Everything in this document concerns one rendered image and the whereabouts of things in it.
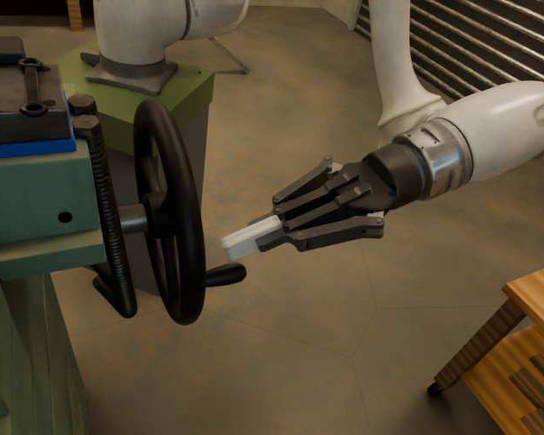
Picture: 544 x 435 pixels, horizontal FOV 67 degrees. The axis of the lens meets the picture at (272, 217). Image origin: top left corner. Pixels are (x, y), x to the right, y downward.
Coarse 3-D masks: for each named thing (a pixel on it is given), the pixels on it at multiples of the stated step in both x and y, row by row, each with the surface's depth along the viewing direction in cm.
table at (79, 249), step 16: (32, 240) 40; (48, 240) 40; (64, 240) 40; (80, 240) 41; (96, 240) 41; (0, 256) 38; (16, 256) 38; (32, 256) 38; (48, 256) 39; (64, 256) 40; (80, 256) 41; (96, 256) 42; (0, 272) 38; (16, 272) 39; (32, 272) 40; (48, 272) 40
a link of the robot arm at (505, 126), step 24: (480, 96) 49; (504, 96) 48; (528, 96) 48; (456, 120) 48; (480, 120) 47; (504, 120) 46; (528, 120) 47; (480, 144) 46; (504, 144) 47; (528, 144) 48; (480, 168) 48; (504, 168) 49
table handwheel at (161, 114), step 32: (160, 128) 43; (160, 192) 52; (192, 192) 41; (128, 224) 50; (160, 224) 51; (192, 224) 41; (160, 256) 63; (192, 256) 41; (160, 288) 60; (192, 288) 43; (192, 320) 48
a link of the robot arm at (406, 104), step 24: (384, 0) 56; (408, 0) 57; (384, 24) 58; (408, 24) 59; (384, 48) 60; (408, 48) 61; (384, 72) 63; (408, 72) 62; (384, 96) 64; (408, 96) 62; (432, 96) 62; (384, 120) 64; (408, 120) 61; (384, 144) 66
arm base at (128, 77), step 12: (84, 60) 103; (96, 60) 101; (108, 60) 96; (168, 60) 110; (96, 72) 98; (108, 72) 98; (120, 72) 97; (132, 72) 97; (144, 72) 98; (156, 72) 101; (168, 72) 106; (108, 84) 99; (120, 84) 98; (132, 84) 98; (144, 84) 99; (156, 84) 100
